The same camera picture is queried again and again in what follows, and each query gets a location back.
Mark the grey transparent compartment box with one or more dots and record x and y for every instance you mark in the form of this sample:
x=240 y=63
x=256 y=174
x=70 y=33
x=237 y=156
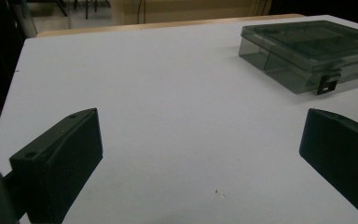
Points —
x=307 y=49

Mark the light wooden cabinet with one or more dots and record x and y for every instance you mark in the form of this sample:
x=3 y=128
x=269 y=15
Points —
x=199 y=11

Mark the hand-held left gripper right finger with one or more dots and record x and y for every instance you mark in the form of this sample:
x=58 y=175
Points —
x=341 y=149

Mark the wooden board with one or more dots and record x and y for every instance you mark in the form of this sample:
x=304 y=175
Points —
x=167 y=25

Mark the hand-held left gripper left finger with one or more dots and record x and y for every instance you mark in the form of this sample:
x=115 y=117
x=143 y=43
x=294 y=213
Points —
x=59 y=161

